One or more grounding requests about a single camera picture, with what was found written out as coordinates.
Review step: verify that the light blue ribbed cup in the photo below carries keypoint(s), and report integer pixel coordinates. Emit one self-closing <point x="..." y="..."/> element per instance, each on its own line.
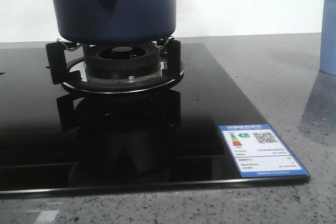
<point x="327" y="50"/>

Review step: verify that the black pot support grate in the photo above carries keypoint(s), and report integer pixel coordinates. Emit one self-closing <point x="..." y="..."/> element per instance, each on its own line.
<point x="74" y="77"/>

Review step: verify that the dark blue cooking pot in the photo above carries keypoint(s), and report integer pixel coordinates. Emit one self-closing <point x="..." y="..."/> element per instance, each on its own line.
<point x="108" y="22"/>

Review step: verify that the black gas burner head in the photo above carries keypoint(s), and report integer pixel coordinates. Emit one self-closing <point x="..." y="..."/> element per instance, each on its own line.
<point x="119" y="62"/>

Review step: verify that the blue energy label sticker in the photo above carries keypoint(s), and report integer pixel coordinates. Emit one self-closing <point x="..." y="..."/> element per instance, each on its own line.
<point x="258" y="151"/>

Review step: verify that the black glass gas stove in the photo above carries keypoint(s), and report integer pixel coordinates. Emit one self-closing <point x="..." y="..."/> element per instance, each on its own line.
<point x="56" y="143"/>

